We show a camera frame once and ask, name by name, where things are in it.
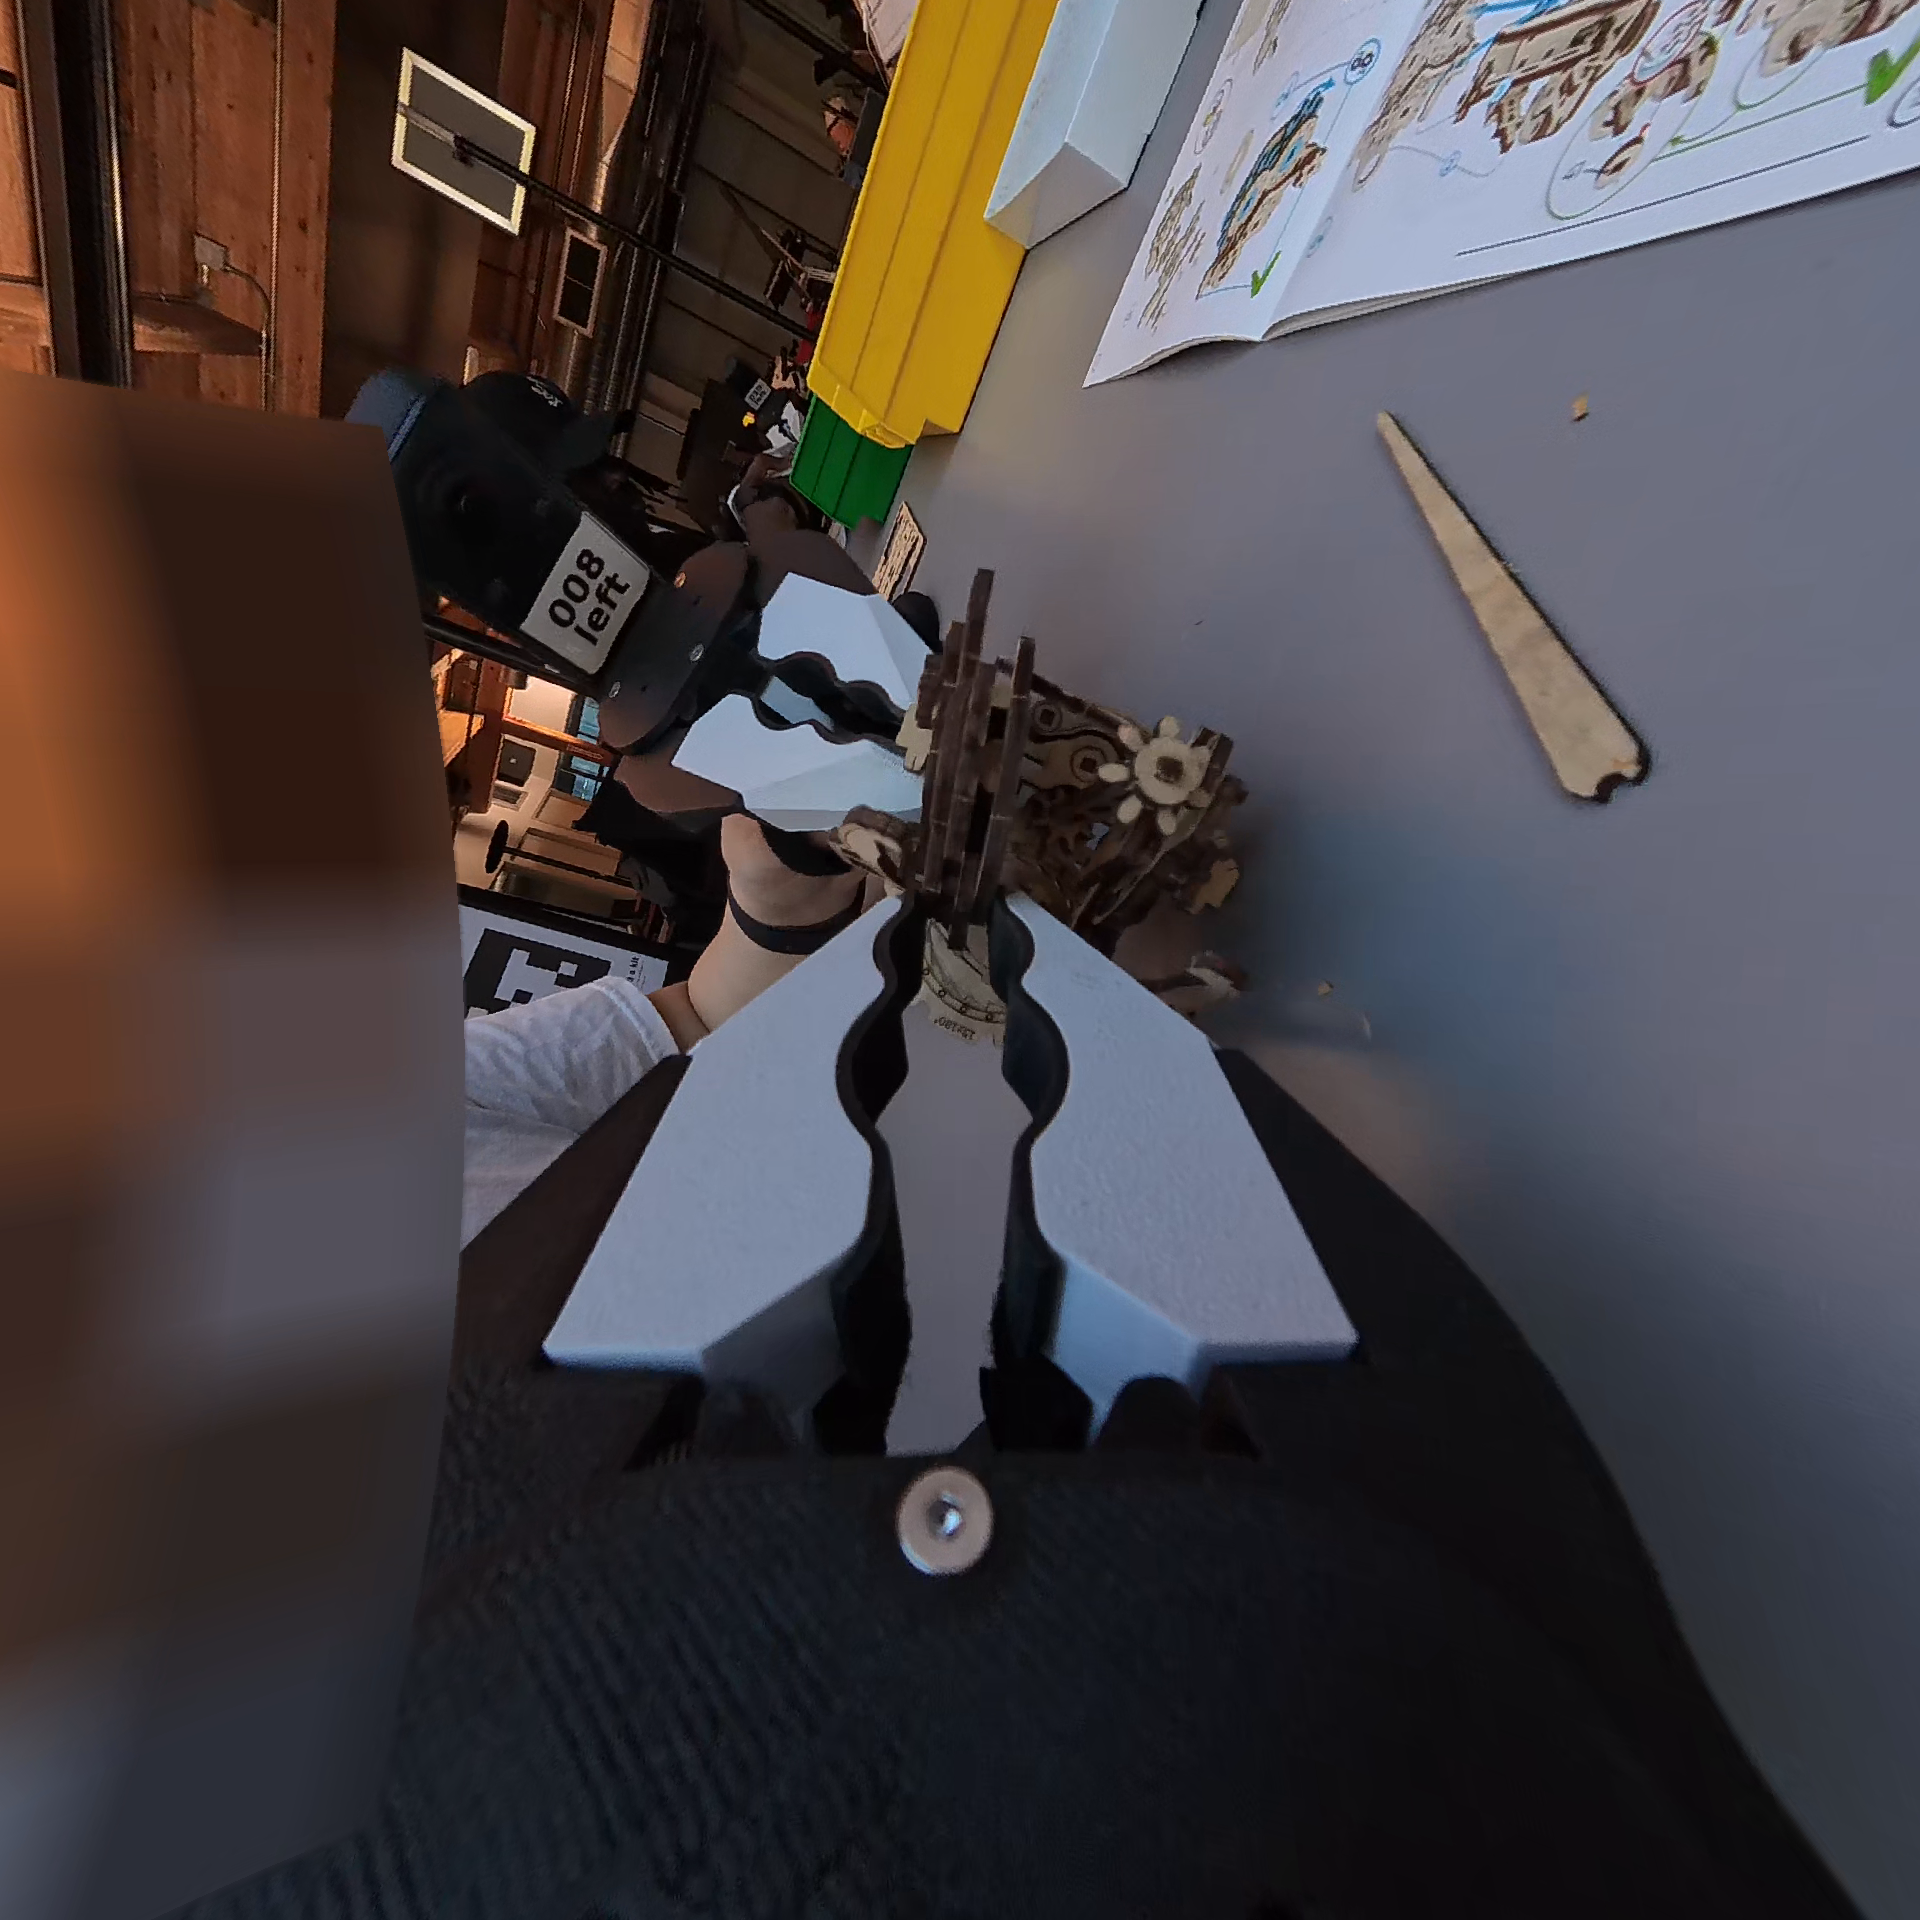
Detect pointed wooden stick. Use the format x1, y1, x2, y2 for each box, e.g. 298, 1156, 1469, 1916
1374, 412, 1651, 803

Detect wooden gear model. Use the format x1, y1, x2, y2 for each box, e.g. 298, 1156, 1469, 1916
831, 566, 1249, 1056

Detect black wristband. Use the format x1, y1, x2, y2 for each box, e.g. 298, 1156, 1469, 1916
723, 882, 869, 958

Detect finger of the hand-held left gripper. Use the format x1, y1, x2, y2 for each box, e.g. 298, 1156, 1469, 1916
672, 702, 935, 834
749, 576, 943, 752

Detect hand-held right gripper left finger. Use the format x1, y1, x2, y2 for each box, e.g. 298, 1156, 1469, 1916
541, 895, 920, 1453

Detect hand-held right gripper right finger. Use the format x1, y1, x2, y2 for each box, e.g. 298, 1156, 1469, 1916
982, 895, 1360, 1453

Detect instruction booklet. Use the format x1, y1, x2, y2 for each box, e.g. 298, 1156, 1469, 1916
1081, 0, 1920, 389

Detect white cardboard box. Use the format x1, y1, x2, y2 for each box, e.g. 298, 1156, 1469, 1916
982, 0, 1206, 249

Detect person's left hand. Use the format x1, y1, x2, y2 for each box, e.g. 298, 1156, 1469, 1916
716, 813, 875, 911

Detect black white marker board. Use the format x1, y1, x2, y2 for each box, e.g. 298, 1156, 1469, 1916
455, 883, 678, 1026

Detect yellow plastic bin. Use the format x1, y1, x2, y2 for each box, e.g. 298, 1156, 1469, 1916
806, 0, 1063, 449

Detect green plastic bin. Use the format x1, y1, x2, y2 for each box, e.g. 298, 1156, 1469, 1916
785, 396, 913, 530

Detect rectangular ceiling light panel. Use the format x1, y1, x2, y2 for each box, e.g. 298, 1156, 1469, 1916
389, 48, 537, 233

